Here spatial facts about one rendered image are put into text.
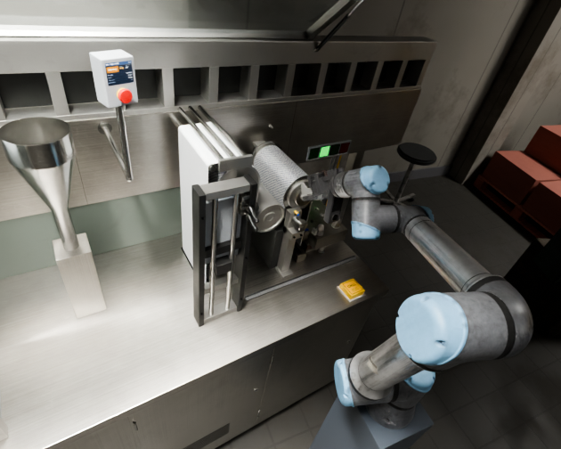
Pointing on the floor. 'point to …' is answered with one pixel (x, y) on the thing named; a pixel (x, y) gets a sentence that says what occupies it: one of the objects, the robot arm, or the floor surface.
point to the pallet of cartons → (537, 179)
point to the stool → (414, 154)
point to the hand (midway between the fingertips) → (305, 198)
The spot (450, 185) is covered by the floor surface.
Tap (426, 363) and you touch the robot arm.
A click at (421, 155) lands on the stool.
